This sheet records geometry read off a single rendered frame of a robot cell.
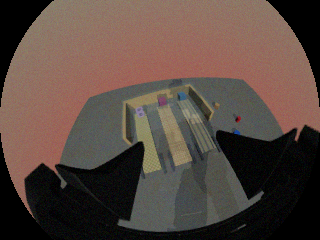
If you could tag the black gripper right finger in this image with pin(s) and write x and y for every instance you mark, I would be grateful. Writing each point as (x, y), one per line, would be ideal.
(253, 160)

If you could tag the brown cube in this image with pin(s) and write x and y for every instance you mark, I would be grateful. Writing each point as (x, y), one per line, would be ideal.
(216, 105)

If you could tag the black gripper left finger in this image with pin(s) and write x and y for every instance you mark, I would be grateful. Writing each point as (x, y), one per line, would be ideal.
(113, 184)

